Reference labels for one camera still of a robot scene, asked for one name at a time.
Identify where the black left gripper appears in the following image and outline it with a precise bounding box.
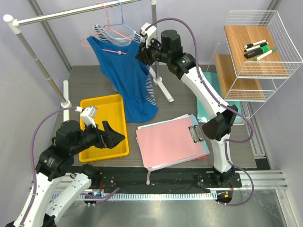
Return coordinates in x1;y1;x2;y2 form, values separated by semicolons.
71;119;125;154

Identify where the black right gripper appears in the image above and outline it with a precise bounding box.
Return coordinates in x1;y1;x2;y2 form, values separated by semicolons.
135;36;170;66

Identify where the pink wire hanger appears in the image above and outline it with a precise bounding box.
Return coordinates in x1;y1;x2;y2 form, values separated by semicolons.
80;2;133;55

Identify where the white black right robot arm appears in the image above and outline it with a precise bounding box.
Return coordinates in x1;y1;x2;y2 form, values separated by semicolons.
136;26;238;187

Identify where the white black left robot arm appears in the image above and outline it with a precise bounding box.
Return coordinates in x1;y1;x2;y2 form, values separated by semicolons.
7;120;125;227

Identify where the blue white striped tank top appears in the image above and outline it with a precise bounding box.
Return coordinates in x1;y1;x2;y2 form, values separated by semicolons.
93;25;156;105

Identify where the yellow plastic tray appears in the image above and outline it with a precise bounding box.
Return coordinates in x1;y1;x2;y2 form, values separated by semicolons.
79;93;130;163

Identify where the pink clipboard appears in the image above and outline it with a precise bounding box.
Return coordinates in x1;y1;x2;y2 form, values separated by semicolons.
136;116;205;168

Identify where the light blue clipboard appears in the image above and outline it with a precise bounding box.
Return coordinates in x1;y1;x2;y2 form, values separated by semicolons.
189;114;210;159

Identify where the lower wooden shelf board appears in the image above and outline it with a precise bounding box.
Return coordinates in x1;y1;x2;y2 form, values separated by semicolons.
214;54;265;102

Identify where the wooden shelf board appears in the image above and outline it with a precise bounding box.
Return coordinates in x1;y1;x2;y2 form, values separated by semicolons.
224;25;288;78
214;54;265;102

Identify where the black white marker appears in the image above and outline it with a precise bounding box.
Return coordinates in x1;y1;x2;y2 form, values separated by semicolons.
244;39;267;49
244;42;269;52

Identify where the upper wooden shelf board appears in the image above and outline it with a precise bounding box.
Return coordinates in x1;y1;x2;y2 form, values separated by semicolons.
224;25;288;78

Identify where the green highlighter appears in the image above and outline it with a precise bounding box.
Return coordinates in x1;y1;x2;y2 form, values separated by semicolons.
244;45;270;59

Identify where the silver white clothes rack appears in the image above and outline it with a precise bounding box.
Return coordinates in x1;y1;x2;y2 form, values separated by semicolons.
3;0;174;121

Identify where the green white pen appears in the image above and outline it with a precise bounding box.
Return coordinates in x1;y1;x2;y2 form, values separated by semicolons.
254;48;277;61

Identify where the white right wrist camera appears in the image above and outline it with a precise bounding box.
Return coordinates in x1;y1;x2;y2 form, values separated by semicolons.
140;23;157;48

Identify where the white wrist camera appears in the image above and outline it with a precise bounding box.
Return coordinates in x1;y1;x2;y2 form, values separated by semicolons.
75;106;98;128
140;23;157;48

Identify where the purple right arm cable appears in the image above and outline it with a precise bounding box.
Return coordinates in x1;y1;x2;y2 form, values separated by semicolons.
145;18;255;206

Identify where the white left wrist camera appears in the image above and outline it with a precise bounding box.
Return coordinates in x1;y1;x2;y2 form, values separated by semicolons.
75;106;98;128

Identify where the blue wire hanger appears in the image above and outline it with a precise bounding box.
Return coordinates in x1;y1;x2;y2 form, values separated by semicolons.
101;0;136;34

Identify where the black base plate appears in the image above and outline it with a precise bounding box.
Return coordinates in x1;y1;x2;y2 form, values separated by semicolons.
89;166;242;194

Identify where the white slotted cable duct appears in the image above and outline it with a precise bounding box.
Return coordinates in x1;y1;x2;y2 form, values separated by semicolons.
51;192;218;201

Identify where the white wire shelf rack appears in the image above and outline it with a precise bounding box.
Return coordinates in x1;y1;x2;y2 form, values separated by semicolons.
212;10;303;118

